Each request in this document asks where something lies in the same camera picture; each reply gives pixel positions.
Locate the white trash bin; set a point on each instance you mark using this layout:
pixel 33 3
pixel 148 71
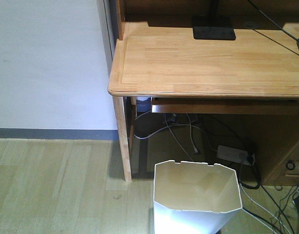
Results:
pixel 194 197

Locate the grey cylinder under desk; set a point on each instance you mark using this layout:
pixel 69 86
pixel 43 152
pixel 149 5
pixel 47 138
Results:
pixel 143 104

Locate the wooden desk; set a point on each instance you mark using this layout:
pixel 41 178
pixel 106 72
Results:
pixel 156 55

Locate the white power strip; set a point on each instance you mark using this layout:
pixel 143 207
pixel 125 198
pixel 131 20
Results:
pixel 235 155

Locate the black monitor stand base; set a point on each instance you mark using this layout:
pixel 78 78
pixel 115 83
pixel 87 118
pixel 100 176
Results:
pixel 211 26

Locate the wooden drawer cabinet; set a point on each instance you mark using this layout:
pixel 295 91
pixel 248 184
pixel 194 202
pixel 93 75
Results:
pixel 281 164

